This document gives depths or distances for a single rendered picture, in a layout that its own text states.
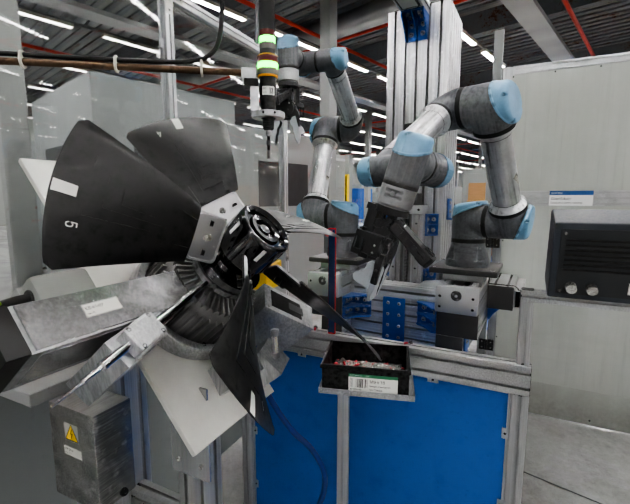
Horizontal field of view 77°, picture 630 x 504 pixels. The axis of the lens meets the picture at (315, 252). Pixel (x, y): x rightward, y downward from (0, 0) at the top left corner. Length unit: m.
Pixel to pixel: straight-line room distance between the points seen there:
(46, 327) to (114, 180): 0.23
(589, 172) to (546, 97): 0.46
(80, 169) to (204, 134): 0.37
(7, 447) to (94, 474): 0.45
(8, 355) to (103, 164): 0.28
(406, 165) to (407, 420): 0.78
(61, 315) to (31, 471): 0.91
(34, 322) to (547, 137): 2.41
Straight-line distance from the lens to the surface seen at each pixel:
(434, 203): 1.71
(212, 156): 0.92
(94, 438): 1.01
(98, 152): 0.69
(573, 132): 2.58
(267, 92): 0.90
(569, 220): 1.06
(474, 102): 1.23
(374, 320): 1.62
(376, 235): 0.83
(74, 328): 0.66
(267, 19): 0.94
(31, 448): 1.49
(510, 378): 1.18
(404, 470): 1.40
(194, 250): 0.75
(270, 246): 0.74
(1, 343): 0.62
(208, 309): 0.80
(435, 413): 1.27
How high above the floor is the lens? 1.28
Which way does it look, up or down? 8 degrees down
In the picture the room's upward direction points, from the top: straight up
